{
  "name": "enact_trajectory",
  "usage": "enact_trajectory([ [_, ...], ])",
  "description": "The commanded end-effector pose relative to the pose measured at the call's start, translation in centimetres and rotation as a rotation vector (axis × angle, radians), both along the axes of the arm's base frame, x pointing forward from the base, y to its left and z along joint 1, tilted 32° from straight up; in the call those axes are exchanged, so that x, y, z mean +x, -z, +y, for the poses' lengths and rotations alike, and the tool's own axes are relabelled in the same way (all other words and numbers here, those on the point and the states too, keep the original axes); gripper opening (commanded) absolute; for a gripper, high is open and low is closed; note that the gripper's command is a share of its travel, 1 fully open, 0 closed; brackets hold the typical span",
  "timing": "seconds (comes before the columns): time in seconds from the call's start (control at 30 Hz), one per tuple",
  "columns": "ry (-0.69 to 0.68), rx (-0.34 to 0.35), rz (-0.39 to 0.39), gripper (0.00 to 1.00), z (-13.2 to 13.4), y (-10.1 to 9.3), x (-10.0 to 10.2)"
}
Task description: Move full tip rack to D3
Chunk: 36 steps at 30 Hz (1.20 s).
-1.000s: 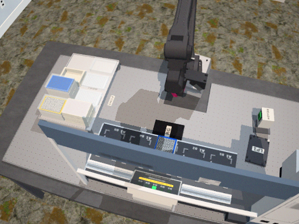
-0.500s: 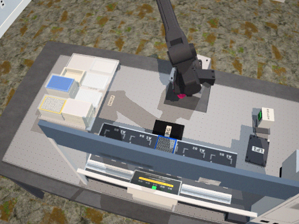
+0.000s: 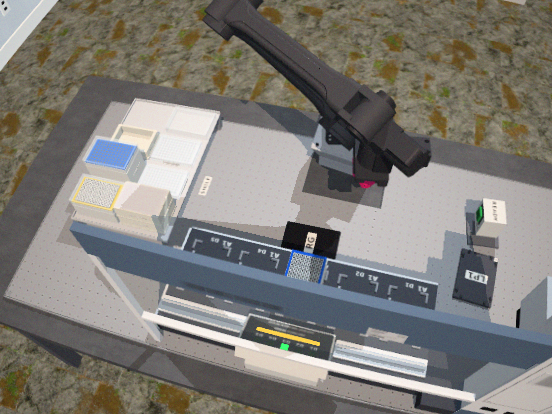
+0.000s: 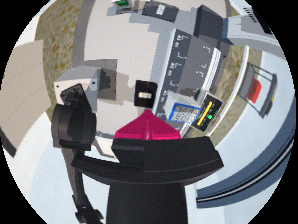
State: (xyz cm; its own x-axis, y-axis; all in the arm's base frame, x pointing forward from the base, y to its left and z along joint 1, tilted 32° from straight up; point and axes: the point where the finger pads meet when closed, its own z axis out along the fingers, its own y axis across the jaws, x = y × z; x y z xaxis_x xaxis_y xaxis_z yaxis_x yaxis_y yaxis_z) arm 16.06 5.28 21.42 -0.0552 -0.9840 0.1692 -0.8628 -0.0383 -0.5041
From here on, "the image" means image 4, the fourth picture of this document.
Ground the black rectangular pad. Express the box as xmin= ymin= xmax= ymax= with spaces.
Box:
xmin=134 ymin=80 xmax=158 ymax=108

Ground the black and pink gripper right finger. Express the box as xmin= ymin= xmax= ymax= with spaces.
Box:
xmin=148 ymin=110 xmax=181 ymax=140

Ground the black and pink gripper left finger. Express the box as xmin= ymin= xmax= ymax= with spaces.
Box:
xmin=114 ymin=110 xmax=148 ymax=140

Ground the white ready button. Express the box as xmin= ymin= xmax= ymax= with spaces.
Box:
xmin=112 ymin=0 xmax=139 ymax=14

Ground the grey tip rack with blue side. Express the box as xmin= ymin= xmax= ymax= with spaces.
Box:
xmin=164 ymin=92 xmax=201 ymax=123

